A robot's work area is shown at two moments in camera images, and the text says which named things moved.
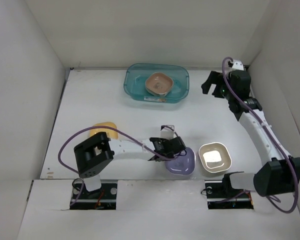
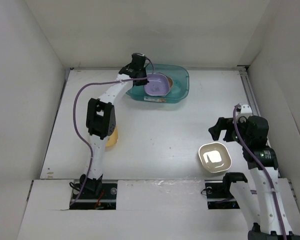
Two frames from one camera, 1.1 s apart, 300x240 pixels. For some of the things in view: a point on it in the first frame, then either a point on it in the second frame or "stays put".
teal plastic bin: (134, 82) stays put
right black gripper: (213, 78) to (223, 123)
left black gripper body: (162, 140) to (143, 72)
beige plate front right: (214, 157) stays put
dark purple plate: (184, 165) to (158, 85)
